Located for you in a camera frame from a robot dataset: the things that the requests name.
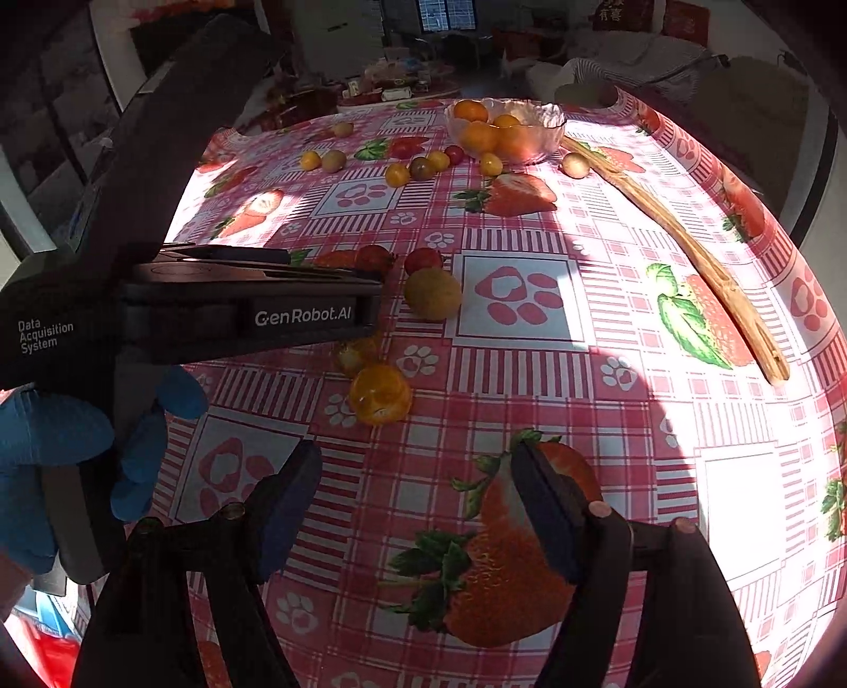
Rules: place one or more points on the strawberry print checked tablecloth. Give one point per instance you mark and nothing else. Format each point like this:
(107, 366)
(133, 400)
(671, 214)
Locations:
(595, 423)

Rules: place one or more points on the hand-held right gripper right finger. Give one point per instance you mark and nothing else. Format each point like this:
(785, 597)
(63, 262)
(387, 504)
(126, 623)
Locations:
(549, 513)

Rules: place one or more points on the dark brown cherry tomato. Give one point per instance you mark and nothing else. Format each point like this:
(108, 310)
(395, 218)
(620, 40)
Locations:
(420, 169)

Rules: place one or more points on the brown longan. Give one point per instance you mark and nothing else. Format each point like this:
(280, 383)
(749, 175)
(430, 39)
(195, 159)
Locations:
(333, 160)
(574, 165)
(342, 129)
(432, 294)

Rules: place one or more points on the white sofa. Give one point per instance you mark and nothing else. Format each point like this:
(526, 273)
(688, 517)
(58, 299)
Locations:
(615, 59)

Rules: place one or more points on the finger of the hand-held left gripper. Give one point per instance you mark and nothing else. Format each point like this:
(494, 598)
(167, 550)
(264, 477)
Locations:
(331, 272)
(225, 253)

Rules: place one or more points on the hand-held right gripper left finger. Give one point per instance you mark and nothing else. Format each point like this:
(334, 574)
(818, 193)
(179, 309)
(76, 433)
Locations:
(284, 513)

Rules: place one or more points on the window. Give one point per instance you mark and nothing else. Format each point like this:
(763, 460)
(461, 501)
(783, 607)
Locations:
(447, 14)

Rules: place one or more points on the red cherry tomato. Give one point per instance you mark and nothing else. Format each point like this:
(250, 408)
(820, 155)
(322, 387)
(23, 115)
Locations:
(422, 259)
(454, 154)
(375, 256)

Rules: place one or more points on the small orange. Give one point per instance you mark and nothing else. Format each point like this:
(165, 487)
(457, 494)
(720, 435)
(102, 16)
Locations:
(480, 137)
(515, 143)
(471, 111)
(507, 121)

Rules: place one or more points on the clear glass bowl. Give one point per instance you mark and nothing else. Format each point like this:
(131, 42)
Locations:
(546, 119)

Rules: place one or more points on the yellow cherry tomato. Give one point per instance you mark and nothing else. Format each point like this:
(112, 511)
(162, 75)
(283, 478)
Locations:
(356, 357)
(310, 160)
(397, 174)
(437, 160)
(489, 163)
(380, 395)

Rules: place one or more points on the person's left hand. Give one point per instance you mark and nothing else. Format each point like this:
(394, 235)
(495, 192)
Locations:
(40, 436)

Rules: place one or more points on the cluttered dining table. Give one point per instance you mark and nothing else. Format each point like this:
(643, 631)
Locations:
(397, 83)

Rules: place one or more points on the long wooden stick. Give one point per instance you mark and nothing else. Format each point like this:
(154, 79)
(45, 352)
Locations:
(701, 264)

